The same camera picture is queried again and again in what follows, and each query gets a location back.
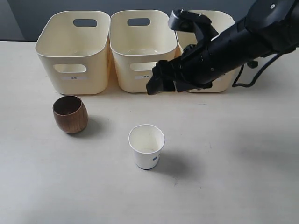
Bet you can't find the cream left storage bin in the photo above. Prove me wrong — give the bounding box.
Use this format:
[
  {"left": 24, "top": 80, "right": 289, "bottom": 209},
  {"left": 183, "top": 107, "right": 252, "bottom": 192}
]
[{"left": 35, "top": 11, "right": 110, "bottom": 95}]

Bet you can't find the cream middle storage bin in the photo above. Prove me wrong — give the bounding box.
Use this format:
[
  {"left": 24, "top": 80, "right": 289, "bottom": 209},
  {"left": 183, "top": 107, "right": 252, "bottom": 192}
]
[{"left": 109, "top": 10, "right": 177, "bottom": 93}]

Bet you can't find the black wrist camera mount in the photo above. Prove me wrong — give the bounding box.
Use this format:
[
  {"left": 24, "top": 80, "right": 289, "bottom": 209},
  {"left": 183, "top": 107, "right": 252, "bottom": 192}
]
[{"left": 168, "top": 9, "right": 219, "bottom": 47}]

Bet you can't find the cream storage bin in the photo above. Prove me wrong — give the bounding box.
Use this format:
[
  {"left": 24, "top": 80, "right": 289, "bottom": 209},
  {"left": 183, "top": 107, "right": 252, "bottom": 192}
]
[
  {"left": 109, "top": 10, "right": 177, "bottom": 93},
  {"left": 175, "top": 10, "right": 237, "bottom": 93},
  {"left": 35, "top": 11, "right": 110, "bottom": 95}
]

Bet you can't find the brown wooden cup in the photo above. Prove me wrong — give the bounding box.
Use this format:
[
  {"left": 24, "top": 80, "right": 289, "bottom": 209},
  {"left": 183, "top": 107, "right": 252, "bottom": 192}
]
[{"left": 52, "top": 95, "right": 89, "bottom": 134}]

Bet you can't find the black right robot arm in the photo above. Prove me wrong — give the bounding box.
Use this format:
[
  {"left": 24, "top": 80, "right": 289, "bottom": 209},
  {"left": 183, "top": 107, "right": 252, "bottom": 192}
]
[{"left": 146, "top": 0, "right": 299, "bottom": 95}]

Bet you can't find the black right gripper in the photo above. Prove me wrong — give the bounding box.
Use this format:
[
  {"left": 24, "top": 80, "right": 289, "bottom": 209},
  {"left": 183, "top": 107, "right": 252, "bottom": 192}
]
[{"left": 146, "top": 45, "right": 224, "bottom": 95}]

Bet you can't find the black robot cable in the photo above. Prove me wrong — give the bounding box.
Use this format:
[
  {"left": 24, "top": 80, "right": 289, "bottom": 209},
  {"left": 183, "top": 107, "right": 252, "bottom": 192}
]
[{"left": 231, "top": 45, "right": 299, "bottom": 88}]

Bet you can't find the white paper cup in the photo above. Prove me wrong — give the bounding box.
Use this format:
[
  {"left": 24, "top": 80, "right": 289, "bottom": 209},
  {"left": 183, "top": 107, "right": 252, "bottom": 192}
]
[{"left": 128, "top": 124, "right": 165, "bottom": 170}]

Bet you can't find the cream right storage bin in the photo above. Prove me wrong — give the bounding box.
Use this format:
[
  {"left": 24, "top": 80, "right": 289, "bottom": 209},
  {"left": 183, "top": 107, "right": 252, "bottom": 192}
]
[{"left": 175, "top": 10, "right": 237, "bottom": 93}]

